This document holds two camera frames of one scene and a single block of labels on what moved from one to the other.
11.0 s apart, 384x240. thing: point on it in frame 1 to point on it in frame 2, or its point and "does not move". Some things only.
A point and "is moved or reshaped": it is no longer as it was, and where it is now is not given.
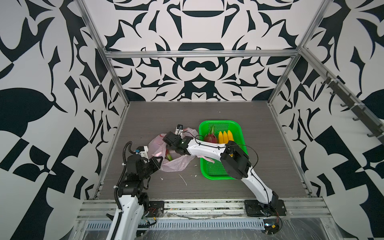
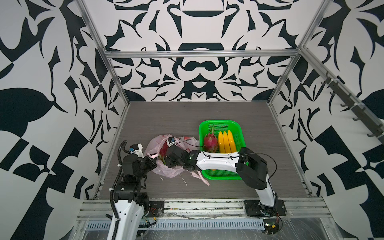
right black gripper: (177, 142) to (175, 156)
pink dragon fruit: (210, 137) does not move
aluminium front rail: (210, 209) does not move
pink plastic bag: (157, 148) is moved or reshaped
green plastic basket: (216, 171) does not move
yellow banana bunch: (224, 138) does not move
